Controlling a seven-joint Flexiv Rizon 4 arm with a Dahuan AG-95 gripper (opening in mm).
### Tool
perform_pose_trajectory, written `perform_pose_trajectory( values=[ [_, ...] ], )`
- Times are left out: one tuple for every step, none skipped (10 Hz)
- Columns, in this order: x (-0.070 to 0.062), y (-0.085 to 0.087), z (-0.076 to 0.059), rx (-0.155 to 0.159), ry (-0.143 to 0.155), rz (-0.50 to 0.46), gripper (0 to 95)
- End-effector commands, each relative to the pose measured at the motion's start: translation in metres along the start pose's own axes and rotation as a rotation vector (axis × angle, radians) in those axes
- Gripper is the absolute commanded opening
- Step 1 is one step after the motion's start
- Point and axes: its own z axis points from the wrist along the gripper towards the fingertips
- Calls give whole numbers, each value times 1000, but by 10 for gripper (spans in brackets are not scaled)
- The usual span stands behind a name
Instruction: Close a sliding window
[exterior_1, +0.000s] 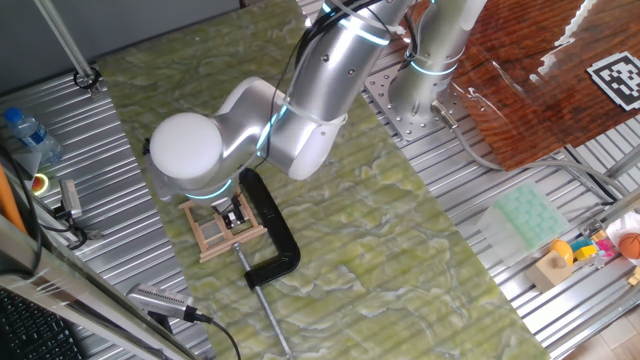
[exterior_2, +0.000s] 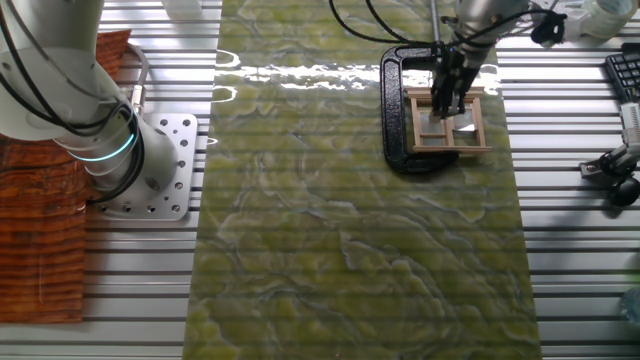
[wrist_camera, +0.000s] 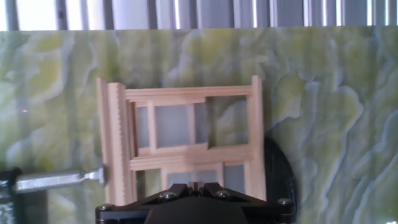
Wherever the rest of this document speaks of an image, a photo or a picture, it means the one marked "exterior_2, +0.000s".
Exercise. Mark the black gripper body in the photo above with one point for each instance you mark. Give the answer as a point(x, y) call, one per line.
point(457, 75)

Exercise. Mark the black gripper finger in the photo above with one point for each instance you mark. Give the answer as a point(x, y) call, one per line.
point(439, 107)
point(455, 106)

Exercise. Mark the miniature wooden sliding window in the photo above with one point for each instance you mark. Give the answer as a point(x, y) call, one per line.
point(450, 149)

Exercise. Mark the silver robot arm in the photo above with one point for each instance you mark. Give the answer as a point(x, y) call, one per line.
point(50, 75)

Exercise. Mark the black C-clamp with silver screw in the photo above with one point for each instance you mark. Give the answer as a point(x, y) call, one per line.
point(392, 125)

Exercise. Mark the clear tape roll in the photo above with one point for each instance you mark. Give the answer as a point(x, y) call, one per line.
point(597, 20)

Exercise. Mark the black keyboard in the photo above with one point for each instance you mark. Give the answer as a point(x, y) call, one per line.
point(627, 72)

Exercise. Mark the green marble pattern mat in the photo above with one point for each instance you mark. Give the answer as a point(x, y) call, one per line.
point(325, 250)

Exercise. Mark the silver depth camera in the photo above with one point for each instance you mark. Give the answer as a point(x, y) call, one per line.
point(575, 25)
point(631, 122)

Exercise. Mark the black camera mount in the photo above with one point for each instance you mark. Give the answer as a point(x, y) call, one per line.
point(625, 192)

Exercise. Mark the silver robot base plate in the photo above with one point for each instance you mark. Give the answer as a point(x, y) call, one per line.
point(175, 200)

